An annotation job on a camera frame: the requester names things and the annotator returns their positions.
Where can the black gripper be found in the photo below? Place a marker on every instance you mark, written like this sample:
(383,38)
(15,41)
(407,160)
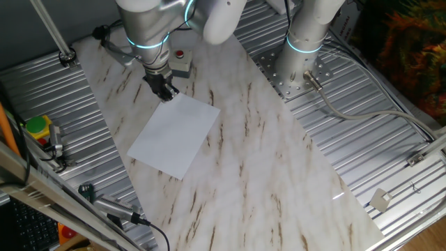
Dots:
(158,80)

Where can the white paper sheet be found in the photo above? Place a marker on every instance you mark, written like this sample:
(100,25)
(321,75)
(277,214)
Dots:
(174,136)

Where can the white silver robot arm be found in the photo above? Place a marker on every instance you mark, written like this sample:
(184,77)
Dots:
(303,28)

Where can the grey box with red button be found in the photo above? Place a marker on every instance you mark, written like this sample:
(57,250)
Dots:
(183,64)

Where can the marble pattern table mat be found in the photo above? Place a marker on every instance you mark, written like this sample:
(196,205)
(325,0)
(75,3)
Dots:
(261,157)

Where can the grey ribbed device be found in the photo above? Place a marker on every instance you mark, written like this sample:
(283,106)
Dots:
(115,207)

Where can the green hex key set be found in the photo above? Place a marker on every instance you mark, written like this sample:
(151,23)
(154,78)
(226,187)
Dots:
(86,191)

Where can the pale box with red button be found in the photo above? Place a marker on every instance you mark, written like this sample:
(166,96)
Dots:
(42,141)

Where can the yellow button box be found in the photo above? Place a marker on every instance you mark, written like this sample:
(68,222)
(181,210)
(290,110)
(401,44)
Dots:
(36,125)

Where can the orange pole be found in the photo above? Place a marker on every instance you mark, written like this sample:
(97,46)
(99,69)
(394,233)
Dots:
(7,129)

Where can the orange box with red button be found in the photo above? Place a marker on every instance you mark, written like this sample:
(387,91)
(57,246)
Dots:
(66,233)

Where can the white printed box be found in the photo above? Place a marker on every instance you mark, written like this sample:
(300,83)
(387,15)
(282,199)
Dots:
(345,24)

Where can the black keyboard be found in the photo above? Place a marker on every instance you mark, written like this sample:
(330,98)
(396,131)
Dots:
(31,230)

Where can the colourful patterned cloth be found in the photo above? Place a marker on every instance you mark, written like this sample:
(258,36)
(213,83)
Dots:
(411,52)

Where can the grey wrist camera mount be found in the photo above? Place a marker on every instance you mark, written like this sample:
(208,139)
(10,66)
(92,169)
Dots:
(118,54)

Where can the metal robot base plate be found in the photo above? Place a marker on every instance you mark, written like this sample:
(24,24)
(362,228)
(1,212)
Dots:
(278,83)

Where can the silver camera on mount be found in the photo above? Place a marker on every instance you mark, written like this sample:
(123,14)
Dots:
(55,139)

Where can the aluminium frame pole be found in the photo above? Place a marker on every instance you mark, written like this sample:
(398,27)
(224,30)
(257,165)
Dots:
(52,31)

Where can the aluminium frame beam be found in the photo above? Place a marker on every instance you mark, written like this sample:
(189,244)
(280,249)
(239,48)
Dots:
(42,188)

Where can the small metal corner bracket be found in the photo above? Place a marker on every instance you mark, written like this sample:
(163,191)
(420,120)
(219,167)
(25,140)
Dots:
(416,159)

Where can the short aluminium frame bar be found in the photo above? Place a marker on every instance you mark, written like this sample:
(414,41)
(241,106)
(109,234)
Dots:
(435,144)

